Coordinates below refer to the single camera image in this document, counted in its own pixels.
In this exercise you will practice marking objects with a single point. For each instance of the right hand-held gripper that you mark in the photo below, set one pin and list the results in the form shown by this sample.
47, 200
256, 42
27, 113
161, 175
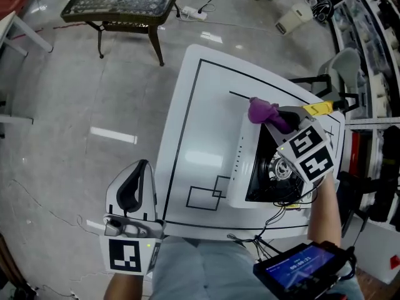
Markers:
306, 142

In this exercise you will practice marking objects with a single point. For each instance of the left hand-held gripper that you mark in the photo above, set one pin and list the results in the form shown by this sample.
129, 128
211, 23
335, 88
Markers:
123, 255

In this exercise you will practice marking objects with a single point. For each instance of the purple cloth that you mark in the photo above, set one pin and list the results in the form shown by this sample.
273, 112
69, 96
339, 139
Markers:
259, 111

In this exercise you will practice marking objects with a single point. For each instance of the white portable gas stove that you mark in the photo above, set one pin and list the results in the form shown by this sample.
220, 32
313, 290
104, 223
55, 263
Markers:
240, 173

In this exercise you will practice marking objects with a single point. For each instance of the person's left forearm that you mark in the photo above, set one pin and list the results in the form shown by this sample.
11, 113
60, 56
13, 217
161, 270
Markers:
125, 287

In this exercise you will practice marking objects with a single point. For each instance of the person's right forearm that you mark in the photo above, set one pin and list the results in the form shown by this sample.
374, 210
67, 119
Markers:
325, 214

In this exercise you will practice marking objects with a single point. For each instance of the yellow bottle with black cap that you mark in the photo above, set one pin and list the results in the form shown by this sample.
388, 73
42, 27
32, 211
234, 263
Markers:
315, 108

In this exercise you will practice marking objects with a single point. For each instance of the white metal shelving unit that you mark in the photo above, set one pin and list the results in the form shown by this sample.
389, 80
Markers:
375, 123

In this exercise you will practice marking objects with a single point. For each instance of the white table with black lines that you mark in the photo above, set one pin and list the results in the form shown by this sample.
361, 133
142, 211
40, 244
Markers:
200, 130

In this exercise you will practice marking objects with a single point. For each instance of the white trash bin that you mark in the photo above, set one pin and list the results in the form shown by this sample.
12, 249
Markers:
293, 19

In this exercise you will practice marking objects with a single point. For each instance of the black office chair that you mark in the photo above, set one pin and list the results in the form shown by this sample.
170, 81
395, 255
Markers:
384, 173

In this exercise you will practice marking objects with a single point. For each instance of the row of clear storage boxes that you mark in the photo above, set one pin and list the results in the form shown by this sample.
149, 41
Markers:
353, 36

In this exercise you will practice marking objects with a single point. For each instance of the black and white bag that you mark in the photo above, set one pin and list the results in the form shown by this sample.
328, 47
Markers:
318, 5

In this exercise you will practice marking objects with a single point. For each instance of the black wrist-mounted screen device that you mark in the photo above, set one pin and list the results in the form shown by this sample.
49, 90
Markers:
300, 267

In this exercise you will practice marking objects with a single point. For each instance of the white power strip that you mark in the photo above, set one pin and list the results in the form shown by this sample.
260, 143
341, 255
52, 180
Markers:
193, 12

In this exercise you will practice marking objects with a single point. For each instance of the pale grey cabinet red sticker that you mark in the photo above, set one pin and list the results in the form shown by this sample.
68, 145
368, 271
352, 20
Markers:
375, 252

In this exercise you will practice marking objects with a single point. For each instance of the white side table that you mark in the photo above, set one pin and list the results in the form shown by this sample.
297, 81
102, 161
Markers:
12, 30

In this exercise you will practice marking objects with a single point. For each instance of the reddish pink chair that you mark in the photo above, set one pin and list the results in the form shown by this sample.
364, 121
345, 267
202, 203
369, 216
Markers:
12, 2

